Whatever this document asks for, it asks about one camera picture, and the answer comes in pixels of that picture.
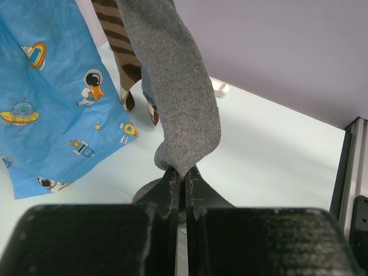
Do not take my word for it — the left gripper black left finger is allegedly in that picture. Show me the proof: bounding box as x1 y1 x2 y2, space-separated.
1 168 181 275

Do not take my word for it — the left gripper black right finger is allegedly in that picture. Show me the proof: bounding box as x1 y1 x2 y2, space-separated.
185 167 362 275

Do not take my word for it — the brown striped sock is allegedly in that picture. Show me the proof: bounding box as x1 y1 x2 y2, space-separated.
91 0 141 112
147 102 159 126

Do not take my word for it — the blue space-print cloth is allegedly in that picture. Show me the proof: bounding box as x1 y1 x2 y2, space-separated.
1 0 137 199

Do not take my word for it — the aluminium frame post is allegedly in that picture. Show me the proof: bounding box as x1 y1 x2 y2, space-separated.
329 117 367 238

